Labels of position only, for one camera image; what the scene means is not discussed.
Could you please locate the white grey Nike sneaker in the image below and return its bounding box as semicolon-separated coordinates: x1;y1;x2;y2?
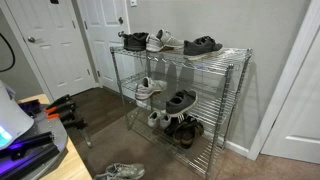
145;28;185;53
134;76;168;101

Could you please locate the light grey running shoe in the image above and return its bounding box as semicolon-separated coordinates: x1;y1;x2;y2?
93;171;118;180
105;162;146;180

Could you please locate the small white sneaker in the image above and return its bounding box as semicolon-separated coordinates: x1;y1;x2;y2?
147;110;162;129
159;113;173;130

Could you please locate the black white-striped slide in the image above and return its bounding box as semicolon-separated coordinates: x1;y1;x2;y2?
164;113;189;137

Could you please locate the brown sandal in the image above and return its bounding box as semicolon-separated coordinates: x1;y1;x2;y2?
180;119;205;150
172;120;193;145

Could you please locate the white panel door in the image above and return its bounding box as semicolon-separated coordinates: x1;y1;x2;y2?
259;29;320;165
4;0;98;101
77;0;134;94

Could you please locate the round grey mounting plate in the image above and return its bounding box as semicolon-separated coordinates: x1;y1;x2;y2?
0;104;69;180

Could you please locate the blue black mounting block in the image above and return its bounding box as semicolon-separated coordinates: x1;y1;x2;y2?
18;99;43;118

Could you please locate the chrome wire shoe rack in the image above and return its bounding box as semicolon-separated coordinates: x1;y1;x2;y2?
109;45;253;179

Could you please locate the black orange-handled clamp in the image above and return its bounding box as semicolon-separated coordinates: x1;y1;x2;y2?
46;111;94;149
44;101;78;115
44;94;73;110

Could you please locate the white door frame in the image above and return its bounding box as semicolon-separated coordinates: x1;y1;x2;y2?
247;0;320;162

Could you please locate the black aluminium rail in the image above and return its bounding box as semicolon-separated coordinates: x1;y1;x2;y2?
0;143;62;180
0;131;56;160

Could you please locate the black wall cable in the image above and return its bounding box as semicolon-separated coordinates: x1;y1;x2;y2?
0;32;16;73

